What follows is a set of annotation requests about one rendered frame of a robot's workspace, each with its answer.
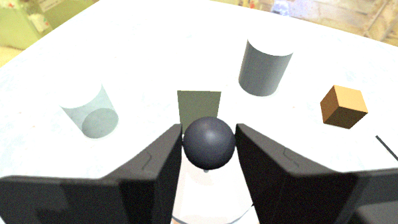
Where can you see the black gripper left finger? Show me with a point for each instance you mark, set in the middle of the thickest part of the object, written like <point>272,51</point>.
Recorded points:
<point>140,191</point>

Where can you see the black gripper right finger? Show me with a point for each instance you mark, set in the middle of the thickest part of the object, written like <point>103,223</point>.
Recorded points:
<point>289,188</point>

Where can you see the tan cube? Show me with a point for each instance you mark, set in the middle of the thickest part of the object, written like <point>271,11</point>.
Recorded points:
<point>343,107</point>

